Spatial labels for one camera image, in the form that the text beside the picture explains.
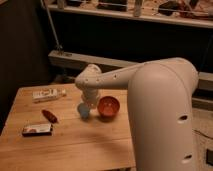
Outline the white rectangular box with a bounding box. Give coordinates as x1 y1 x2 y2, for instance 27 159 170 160
32 88 66 103

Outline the wooden shelf with clutter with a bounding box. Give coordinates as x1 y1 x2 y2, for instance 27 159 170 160
40 0 213 29

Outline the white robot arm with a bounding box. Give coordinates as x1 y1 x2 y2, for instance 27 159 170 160
75 58 198 171

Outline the small red brown object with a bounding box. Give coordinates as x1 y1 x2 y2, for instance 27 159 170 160
42 110 58 123

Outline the red ceramic bowl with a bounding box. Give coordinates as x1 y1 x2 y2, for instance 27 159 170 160
97 96 120 118

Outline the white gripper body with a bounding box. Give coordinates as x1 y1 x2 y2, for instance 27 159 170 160
81 89 100 108

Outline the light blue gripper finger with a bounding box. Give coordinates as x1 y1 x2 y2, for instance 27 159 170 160
77 103 90 119

